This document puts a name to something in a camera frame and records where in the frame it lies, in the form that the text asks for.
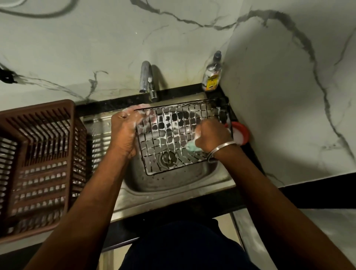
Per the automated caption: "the person's left hand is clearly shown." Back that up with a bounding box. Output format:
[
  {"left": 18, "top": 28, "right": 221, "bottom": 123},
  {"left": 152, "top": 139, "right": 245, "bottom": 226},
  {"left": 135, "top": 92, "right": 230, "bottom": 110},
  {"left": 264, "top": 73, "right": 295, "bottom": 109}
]
[{"left": 110, "top": 103, "right": 152, "bottom": 159}]

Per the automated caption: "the chrome faucet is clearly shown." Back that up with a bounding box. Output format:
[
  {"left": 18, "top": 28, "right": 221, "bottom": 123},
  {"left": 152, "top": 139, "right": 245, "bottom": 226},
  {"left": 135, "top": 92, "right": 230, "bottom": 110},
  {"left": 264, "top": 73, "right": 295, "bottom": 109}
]
[{"left": 139, "top": 60, "right": 158, "bottom": 102}]

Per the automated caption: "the thick white wall cable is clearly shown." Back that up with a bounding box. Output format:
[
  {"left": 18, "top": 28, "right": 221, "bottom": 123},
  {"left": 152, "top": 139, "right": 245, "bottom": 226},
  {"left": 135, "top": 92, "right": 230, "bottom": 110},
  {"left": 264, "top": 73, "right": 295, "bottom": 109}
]
[{"left": 0, "top": 0, "right": 27, "bottom": 8}]

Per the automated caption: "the person's right forearm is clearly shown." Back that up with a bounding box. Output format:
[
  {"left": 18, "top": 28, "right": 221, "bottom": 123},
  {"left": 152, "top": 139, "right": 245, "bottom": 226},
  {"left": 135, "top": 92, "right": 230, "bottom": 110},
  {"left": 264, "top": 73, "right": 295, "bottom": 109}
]
[{"left": 214, "top": 146, "right": 356, "bottom": 270}]

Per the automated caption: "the silver bracelet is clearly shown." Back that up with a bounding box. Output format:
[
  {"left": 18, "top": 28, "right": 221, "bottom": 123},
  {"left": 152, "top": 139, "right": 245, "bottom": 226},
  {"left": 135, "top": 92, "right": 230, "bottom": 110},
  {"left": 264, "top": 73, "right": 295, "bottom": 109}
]
[{"left": 206, "top": 141, "right": 238, "bottom": 163}]

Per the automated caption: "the person's left forearm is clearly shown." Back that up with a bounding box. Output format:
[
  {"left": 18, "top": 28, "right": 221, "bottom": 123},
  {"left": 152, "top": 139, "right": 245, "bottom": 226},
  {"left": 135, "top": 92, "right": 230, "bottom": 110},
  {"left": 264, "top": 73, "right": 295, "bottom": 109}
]
[{"left": 23, "top": 150, "right": 134, "bottom": 270}]

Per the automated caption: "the brown plastic dish basket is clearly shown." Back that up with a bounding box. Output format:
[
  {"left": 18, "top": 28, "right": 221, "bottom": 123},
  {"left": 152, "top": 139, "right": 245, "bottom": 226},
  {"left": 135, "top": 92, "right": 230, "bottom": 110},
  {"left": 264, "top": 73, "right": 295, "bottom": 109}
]
[{"left": 0, "top": 99, "right": 88, "bottom": 245}]

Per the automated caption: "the clear dish soap bottle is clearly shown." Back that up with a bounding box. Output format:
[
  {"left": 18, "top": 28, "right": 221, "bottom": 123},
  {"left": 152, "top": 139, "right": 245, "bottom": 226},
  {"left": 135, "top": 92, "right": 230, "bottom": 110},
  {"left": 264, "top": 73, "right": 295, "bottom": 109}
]
[{"left": 201, "top": 50, "right": 223, "bottom": 92}]

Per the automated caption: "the green scrub pad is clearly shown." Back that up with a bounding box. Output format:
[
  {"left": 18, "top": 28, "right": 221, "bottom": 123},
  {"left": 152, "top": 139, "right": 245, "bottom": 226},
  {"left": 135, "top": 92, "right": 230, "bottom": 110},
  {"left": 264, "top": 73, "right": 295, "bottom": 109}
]
[{"left": 185, "top": 138, "right": 204, "bottom": 153}]

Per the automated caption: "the stainless steel sink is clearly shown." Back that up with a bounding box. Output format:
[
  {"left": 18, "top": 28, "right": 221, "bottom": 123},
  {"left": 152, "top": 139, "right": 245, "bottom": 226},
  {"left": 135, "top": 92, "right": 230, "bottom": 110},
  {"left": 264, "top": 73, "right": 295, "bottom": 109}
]
[{"left": 80, "top": 92, "right": 237, "bottom": 223}]

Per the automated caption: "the person's dark clothing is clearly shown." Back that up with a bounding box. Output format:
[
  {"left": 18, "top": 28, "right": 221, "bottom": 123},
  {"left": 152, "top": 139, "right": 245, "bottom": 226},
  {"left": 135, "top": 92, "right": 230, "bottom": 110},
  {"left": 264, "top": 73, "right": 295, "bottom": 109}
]
[{"left": 119, "top": 220, "right": 259, "bottom": 270}]

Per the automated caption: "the person's right hand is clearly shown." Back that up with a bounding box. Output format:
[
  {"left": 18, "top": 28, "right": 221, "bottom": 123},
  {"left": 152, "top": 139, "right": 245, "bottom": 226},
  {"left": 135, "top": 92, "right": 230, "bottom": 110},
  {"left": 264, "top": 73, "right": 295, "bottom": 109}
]
[{"left": 194, "top": 119, "right": 238, "bottom": 155}]

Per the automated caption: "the black wire rack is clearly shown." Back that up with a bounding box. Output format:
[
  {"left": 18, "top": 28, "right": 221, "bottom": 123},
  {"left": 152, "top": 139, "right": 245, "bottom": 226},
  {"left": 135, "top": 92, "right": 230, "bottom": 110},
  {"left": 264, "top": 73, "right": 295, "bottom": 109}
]
[{"left": 134, "top": 97, "right": 234, "bottom": 176}]

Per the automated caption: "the orange round container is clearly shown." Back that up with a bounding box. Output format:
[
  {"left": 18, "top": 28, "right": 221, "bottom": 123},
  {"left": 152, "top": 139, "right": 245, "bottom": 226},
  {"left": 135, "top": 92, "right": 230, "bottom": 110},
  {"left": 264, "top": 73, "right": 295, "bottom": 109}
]
[{"left": 225, "top": 121, "right": 250, "bottom": 146}]

